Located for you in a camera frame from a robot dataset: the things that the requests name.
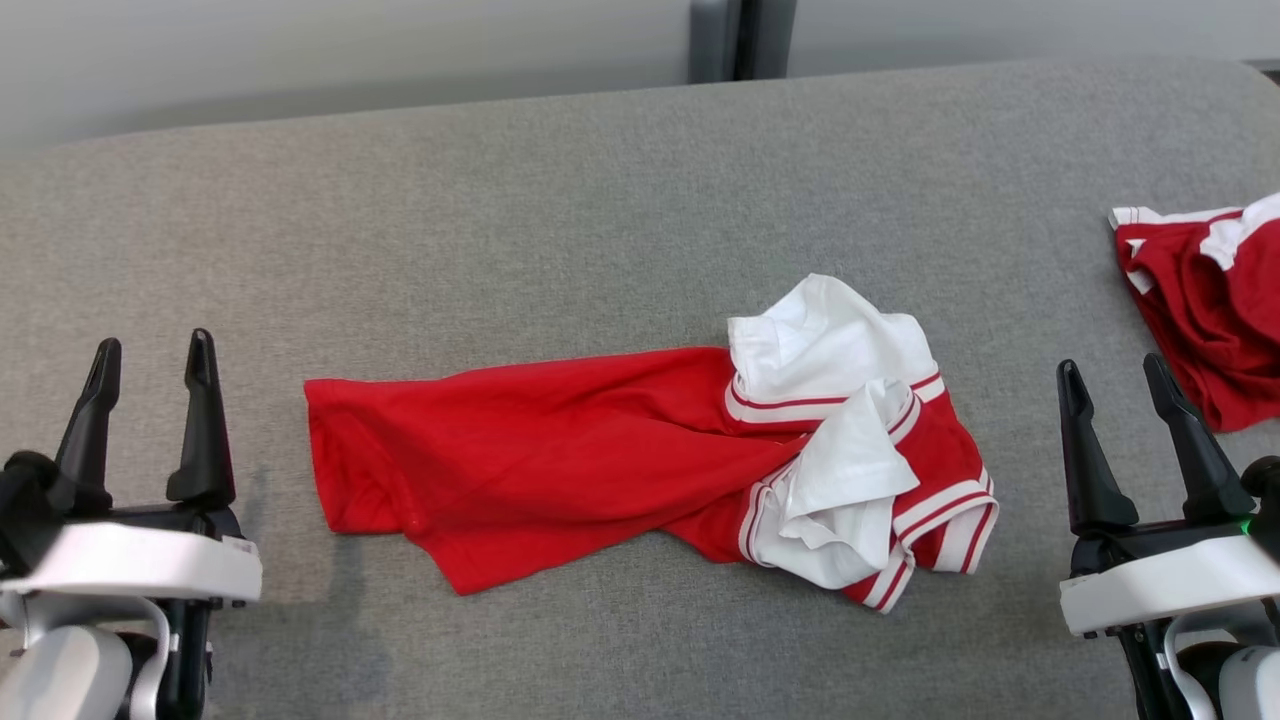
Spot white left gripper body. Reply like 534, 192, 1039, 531
0, 500, 264, 607

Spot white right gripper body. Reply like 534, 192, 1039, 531
1058, 518, 1280, 639

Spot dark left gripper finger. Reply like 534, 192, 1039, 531
55, 338, 123, 513
166, 328, 238, 507

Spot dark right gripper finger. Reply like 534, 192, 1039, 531
1143, 353, 1257, 524
1056, 360, 1140, 537

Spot red shorts with white trim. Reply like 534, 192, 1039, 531
1108, 193, 1280, 434

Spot red jersey with white stripes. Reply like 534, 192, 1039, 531
304, 273, 1001, 615

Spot grey partition post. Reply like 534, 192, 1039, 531
688, 0, 799, 84

